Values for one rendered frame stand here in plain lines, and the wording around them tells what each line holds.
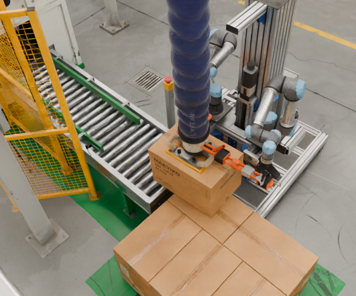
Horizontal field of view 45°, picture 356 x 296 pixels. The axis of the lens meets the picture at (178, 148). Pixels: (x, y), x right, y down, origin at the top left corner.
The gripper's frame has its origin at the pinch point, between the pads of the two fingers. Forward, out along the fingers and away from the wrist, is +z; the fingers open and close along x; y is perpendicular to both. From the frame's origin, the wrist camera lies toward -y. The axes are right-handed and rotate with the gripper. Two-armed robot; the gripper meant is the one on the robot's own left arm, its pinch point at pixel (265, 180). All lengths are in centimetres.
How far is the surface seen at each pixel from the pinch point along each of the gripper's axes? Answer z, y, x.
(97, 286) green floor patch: 121, 88, 101
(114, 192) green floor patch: 121, 145, 24
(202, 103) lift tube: -45, 50, 4
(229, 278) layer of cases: 66, -7, 45
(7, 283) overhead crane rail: -200, -48, 158
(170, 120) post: 67, 130, -49
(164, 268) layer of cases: 66, 35, 69
